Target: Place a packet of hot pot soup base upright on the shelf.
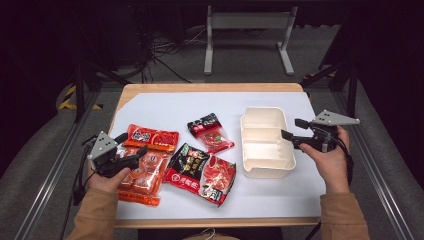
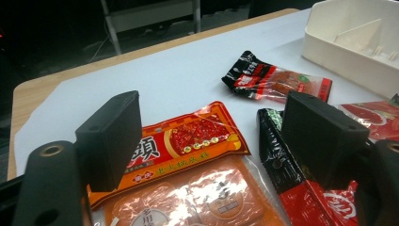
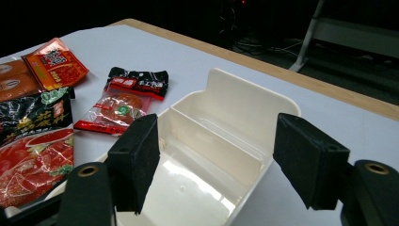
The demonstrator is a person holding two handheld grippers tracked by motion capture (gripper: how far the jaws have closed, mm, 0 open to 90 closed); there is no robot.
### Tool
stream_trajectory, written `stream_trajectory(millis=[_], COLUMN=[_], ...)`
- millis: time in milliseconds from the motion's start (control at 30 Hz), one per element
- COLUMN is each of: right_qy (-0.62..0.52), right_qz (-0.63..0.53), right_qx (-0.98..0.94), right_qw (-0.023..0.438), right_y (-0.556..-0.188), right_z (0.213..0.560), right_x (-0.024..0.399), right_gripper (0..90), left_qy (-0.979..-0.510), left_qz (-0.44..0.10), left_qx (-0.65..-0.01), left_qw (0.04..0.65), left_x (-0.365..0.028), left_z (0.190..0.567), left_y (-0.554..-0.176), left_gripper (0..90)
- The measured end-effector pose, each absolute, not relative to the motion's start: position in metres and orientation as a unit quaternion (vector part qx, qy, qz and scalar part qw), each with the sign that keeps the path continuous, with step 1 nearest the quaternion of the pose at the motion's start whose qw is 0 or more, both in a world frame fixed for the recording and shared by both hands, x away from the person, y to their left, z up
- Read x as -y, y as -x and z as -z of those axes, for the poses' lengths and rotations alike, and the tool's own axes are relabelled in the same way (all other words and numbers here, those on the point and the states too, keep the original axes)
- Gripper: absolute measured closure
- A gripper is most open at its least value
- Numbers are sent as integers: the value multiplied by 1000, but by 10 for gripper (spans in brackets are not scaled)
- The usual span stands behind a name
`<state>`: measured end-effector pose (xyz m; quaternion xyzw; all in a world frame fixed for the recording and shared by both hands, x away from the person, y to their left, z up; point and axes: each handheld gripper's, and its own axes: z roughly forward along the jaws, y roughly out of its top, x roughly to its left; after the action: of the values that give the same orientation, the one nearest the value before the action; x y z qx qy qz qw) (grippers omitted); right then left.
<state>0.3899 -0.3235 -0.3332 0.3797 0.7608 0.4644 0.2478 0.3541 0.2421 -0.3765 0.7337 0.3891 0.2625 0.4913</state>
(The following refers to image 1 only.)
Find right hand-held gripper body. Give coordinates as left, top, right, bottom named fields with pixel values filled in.
left=292, top=109, right=361, bottom=154

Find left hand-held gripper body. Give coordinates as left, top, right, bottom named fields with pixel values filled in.
left=86, top=130, right=140, bottom=179

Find orange red seasoning packet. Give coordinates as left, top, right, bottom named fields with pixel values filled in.
left=122, top=123, right=180, bottom=154

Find white divided container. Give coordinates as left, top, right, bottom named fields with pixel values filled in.
left=239, top=106, right=298, bottom=180

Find large clear orange packet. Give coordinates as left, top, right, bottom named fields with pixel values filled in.
left=114, top=144, right=171, bottom=208

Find person's right hand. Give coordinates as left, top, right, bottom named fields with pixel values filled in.
left=298, top=125, right=351, bottom=195

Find person's left hand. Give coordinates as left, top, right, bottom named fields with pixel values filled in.
left=87, top=166, right=132, bottom=194

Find black metal stand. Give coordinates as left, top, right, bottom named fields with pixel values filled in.
left=300, top=59, right=360, bottom=118
left=70, top=58, right=132, bottom=124

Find yellow black floor tape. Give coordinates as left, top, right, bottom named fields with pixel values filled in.
left=57, top=84, right=103, bottom=111

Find large black red packet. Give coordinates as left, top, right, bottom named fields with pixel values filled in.
left=162, top=142, right=238, bottom=208

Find small black red packet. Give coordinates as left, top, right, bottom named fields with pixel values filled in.
left=186, top=112, right=236, bottom=155

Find white metal stand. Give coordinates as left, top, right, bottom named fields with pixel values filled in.
left=203, top=5, right=299, bottom=77

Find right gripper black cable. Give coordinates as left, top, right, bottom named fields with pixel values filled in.
left=335, top=134, right=355, bottom=187

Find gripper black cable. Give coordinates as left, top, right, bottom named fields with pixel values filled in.
left=335, top=134, right=355, bottom=187
left=70, top=134, right=98, bottom=207

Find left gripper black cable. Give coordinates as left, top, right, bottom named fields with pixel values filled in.
left=70, top=134, right=98, bottom=207

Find aluminium rail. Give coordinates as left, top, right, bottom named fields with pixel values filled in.
left=12, top=89, right=102, bottom=240
left=332, top=89, right=417, bottom=240

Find tangle of black floor cables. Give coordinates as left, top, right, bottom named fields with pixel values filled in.
left=131, top=4, right=209, bottom=84

